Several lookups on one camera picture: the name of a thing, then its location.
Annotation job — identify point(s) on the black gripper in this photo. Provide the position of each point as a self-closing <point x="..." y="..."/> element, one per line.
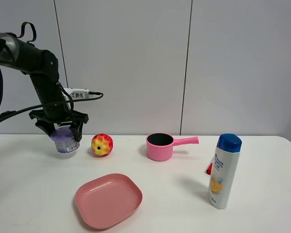
<point x="46" y="118"/>

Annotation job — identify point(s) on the red yellow toy apple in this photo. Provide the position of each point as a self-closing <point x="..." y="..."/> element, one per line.
<point x="102" y="144"/>

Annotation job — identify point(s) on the pink square plate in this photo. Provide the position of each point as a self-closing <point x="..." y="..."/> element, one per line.
<point x="107" y="200"/>

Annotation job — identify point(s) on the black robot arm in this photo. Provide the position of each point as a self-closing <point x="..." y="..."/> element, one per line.
<point x="42" y="68"/>

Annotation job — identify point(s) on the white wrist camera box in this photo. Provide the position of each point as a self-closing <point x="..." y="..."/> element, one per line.
<point x="75" y="93"/>

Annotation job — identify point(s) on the purple lidded air freshener can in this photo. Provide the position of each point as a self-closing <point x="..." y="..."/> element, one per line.
<point x="64" y="140"/>

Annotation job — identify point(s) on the white blue shampoo bottle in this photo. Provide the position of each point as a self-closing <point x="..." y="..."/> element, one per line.
<point x="224" y="166"/>

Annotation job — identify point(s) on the pink toy saucepan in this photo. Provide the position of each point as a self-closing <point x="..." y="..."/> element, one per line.
<point x="159" y="146"/>

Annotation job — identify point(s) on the small red white packet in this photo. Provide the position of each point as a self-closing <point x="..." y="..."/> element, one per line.
<point x="209" y="168"/>

